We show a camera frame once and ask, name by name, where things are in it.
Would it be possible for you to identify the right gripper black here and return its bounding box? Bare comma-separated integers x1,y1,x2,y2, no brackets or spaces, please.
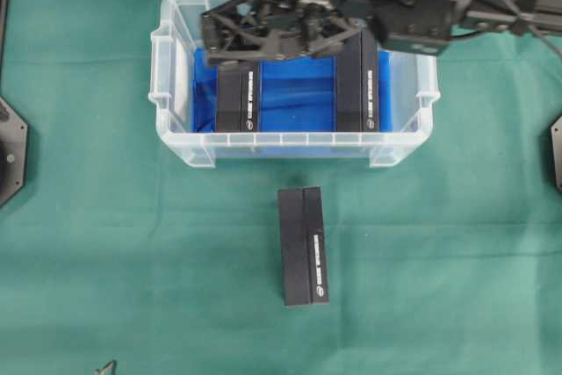
200,0,361,64

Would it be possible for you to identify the black realsense box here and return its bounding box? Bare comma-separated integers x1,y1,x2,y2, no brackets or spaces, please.
335,29,379,133
277,186,329,306
215,62,262,133

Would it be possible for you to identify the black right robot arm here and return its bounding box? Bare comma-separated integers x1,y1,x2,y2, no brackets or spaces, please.
200,0,561,65

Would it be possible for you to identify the blue cloth in case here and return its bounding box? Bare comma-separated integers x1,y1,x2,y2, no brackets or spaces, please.
194,48,393,133

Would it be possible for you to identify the clear plastic storage case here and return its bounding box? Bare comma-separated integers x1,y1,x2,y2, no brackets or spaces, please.
148,0,441,168

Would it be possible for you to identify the small dark tool tip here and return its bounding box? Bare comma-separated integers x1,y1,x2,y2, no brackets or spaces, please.
90,357,119,375

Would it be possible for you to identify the black camera cable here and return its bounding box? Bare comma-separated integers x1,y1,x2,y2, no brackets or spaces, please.
438,0,562,60

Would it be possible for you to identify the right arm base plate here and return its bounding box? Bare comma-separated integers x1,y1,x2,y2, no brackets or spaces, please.
551,116,562,192

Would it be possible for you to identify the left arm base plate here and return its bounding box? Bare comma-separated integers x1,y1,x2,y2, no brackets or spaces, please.
1,98,28,206

